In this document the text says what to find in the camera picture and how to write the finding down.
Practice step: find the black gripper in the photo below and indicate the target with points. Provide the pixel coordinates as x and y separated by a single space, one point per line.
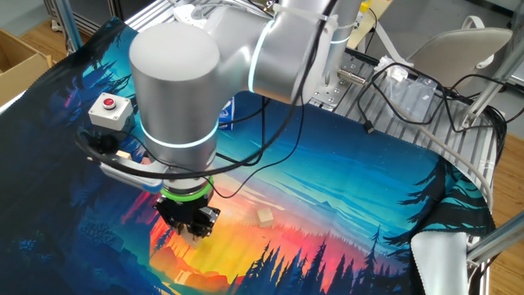
182 211

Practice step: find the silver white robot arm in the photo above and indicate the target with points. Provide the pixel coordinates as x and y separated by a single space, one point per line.
176 82

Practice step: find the blue tissue pack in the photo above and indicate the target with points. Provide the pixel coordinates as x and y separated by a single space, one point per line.
226 114

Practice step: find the grey emergency stop button box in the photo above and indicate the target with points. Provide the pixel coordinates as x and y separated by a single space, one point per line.
108 114

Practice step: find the colourful landscape print cloth mat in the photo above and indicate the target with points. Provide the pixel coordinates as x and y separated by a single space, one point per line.
368 184

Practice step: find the brown cardboard box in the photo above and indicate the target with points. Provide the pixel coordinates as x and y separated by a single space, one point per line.
20 69

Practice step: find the clear plastic bag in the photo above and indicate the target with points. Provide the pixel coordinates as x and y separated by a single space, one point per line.
409 98

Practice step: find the beige cardboard panel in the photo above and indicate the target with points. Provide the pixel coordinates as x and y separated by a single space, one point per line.
374 24

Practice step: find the white office chair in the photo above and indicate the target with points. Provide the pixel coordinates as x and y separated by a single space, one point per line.
454 49

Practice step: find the wrist camera silver bracket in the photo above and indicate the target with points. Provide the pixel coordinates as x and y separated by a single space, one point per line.
131 176

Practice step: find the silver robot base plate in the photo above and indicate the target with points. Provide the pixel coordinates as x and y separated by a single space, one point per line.
327 96

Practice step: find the aluminium frame post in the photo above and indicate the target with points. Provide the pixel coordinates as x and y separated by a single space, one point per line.
495 243
491 86
70 24

